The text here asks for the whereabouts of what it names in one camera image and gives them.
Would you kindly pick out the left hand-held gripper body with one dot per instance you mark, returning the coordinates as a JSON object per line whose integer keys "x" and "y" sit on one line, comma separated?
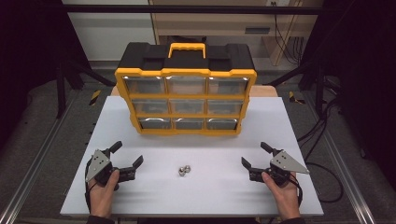
{"x": 98, "y": 165}

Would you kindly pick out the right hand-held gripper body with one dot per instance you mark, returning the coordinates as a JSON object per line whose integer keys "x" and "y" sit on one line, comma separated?
{"x": 285, "y": 163}

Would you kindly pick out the clear plastic drawer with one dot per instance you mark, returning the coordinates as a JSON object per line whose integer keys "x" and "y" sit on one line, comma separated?
{"x": 155, "y": 123}

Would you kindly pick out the silver hex nut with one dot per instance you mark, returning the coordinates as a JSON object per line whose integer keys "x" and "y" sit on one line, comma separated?
{"x": 182, "y": 171}
{"x": 187, "y": 168}

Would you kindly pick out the yellow black drawer organizer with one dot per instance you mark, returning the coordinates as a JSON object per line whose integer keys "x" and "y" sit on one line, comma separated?
{"x": 186, "y": 60}

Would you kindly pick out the person's left hand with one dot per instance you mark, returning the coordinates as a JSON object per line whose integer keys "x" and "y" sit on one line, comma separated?
{"x": 101, "y": 199}

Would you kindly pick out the person's right hand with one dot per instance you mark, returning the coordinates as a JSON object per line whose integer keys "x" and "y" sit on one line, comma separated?
{"x": 285, "y": 200}

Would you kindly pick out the yellow black striped tape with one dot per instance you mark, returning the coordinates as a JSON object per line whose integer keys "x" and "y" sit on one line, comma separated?
{"x": 95, "y": 97}
{"x": 294, "y": 98}

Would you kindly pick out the black metal stand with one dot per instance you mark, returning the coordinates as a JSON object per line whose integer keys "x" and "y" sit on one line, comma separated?
{"x": 61, "y": 90}
{"x": 319, "y": 87}

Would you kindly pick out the grid of clear drawers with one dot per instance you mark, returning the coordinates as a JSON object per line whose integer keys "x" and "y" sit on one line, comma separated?
{"x": 186, "y": 85}

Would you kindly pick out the white cabinet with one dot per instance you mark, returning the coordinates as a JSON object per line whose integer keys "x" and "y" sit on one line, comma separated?
{"x": 109, "y": 34}

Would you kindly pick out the black curtain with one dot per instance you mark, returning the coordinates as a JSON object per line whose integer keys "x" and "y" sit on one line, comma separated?
{"x": 28, "y": 62}
{"x": 367, "y": 77}

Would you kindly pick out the light wooden desk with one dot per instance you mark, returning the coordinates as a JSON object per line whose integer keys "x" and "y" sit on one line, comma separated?
{"x": 218, "y": 21}

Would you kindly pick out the black horizontal bar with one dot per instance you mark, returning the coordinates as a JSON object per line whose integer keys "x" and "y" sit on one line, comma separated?
{"x": 186, "y": 9}

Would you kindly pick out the aluminium floor rail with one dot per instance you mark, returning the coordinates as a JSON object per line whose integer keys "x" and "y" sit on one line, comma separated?
{"x": 345, "y": 174}
{"x": 34, "y": 168}

